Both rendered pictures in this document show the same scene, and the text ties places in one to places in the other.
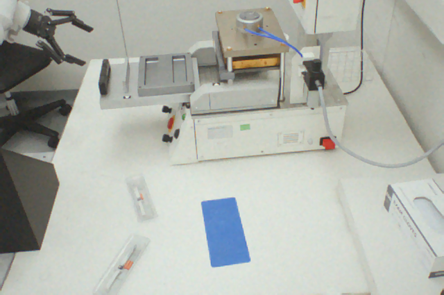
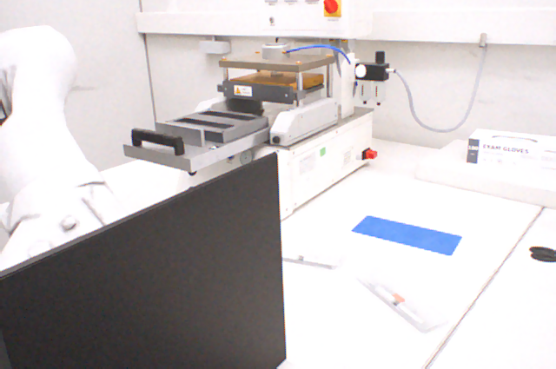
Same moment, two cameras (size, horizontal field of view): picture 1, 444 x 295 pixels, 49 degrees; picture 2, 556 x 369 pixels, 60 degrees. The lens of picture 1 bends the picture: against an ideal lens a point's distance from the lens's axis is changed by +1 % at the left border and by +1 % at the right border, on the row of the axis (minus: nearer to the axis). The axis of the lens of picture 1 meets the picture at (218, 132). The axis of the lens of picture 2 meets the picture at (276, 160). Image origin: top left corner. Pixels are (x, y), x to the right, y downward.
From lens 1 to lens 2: 112 cm
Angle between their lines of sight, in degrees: 46
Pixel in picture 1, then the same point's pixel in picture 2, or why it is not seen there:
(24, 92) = not seen: outside the picture
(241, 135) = (321, 163)
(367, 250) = (511, 181)
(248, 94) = (321, 111)
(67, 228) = not seen: hidden behind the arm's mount
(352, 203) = (452, 169)
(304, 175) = (380, 182)
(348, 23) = (368, 27)
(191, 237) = (396, 252)
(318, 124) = (360, 136)
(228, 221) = (396, 227)
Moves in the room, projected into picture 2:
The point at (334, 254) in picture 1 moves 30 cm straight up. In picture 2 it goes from (488, 203) to (501, 86)
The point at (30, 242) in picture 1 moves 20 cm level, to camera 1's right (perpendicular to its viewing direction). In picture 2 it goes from (280, 346) to (351, 285)
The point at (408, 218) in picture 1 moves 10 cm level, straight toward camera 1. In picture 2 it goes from (512, 144) to (542, 154)
